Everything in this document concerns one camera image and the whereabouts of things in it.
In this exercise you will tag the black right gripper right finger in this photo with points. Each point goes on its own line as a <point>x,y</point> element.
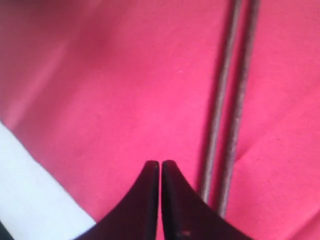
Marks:
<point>185,216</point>

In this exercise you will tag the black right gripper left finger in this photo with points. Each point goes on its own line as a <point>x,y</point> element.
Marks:
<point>135,216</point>

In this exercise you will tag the red tablecloth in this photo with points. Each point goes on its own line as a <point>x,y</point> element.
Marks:
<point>90,90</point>

